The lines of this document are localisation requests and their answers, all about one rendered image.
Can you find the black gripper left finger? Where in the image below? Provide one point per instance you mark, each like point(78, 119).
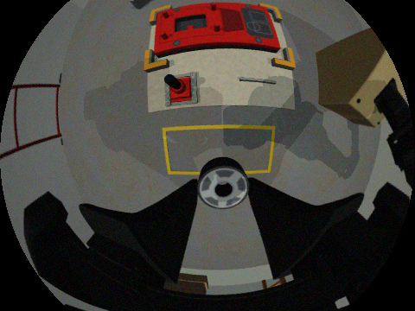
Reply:
point(159, 233)

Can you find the black wheel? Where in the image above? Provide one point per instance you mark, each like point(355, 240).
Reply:
point(227, 195)

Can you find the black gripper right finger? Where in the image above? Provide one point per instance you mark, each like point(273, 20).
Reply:
point(290, 228)

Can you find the yellow rectangular outline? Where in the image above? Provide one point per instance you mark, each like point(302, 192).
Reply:
point(227, 126)

